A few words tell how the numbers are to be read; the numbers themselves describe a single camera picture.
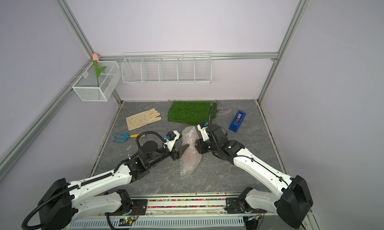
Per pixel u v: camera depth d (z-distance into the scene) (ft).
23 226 1.22
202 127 2.28
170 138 1.99
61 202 1.31
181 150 2.15
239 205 2.18
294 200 1.28
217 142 1.89
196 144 2.31
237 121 3.34
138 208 2.40
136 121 3.56
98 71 2.96
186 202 2.49
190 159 2.48
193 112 3.56
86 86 2.67
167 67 3.23
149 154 1.84
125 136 3.32
